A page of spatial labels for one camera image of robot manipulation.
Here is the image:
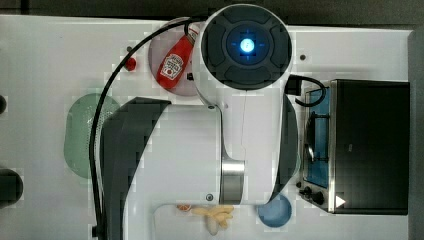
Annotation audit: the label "green plastic strainer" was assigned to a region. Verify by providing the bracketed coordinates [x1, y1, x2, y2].
[63, 93, 101, 179]

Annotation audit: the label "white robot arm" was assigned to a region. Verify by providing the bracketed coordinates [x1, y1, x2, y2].
[99, 4, 297, 240]

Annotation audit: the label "grey round plate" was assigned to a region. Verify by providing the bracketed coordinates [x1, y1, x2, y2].
[148, 23, 200, 97]

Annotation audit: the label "red ketchup bottle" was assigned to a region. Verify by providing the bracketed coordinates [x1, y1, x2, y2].
[156, 26, 199, 89]

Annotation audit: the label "toy orange slice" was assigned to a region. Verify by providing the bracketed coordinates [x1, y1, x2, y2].
[177, 204, 192, 212]

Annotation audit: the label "toy french fries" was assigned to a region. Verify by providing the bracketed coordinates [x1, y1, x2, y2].
[191, 205, 234, 236]

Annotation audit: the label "toy strawberry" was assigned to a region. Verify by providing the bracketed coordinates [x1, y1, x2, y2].
[125, 57, 137, 71]

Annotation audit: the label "blue bowl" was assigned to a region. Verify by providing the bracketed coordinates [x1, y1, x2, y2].
[257, 194, 292, 228]

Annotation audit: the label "black toaster oven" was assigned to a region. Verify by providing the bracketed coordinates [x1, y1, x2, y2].
[296, 79, 410, 215]

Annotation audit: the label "black round object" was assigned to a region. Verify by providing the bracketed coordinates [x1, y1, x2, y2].
[0, 95, 7, 114]

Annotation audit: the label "black cylinder object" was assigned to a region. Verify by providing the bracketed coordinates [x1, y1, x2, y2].
[0, 169, 23, 208]

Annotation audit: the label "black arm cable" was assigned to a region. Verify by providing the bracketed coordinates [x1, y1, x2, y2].
[88, 18, 201, 238]

